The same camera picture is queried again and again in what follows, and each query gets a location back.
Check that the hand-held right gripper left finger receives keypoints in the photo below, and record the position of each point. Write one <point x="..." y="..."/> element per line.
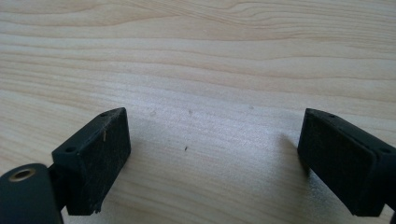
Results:
<point x="93" y="161"/>

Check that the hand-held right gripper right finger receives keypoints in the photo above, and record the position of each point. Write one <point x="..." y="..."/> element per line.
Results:
<point x="339" y="161"/>

